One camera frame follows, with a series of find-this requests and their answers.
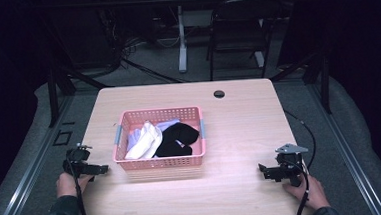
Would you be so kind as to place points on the person's right hand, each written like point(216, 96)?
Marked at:
point(312, 193)

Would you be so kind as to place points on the person's left hand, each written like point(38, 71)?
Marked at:
point(66, 185)

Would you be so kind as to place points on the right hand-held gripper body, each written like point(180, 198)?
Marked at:
point(291, 163)

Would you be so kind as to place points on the black metal stand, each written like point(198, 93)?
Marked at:
point(325, 82)
point(53, 96)

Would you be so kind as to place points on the black floor socket plate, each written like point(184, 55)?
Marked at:
point(62, 137)

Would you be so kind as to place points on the black folding chair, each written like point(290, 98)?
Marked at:
point(240, 31)

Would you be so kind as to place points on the white sock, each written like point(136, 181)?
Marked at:
point(147, 142)

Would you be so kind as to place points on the aluminium floor rail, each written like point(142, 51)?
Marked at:
point(352, 164)
point(26, 184)

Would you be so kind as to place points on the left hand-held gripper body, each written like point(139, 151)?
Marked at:
point(78, 157)

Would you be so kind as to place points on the white desk leg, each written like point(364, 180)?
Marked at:
point(182, 48)

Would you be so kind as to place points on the black sock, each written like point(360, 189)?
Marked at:
point(176, 135)

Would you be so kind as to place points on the light purple sock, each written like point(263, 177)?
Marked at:
point(134, 136)

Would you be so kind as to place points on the pink plastic basket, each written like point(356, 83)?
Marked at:
point(160, 162)

